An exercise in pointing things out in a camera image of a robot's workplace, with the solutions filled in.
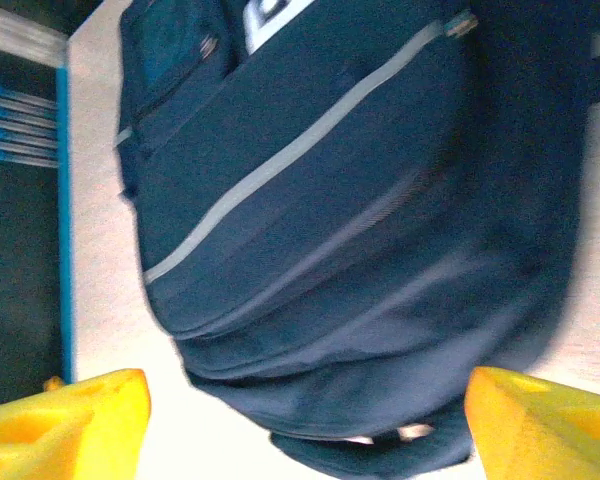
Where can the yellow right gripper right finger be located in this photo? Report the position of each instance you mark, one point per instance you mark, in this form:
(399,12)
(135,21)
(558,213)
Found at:
(540,430)

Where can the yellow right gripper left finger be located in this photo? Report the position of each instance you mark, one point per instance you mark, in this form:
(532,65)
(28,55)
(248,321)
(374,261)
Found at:
(70,430)

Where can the aluminium frame post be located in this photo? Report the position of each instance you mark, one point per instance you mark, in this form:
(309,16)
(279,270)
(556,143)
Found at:
(20,37)

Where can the navy blue backpack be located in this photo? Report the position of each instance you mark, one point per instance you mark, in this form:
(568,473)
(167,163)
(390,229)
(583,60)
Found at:
(355,225)

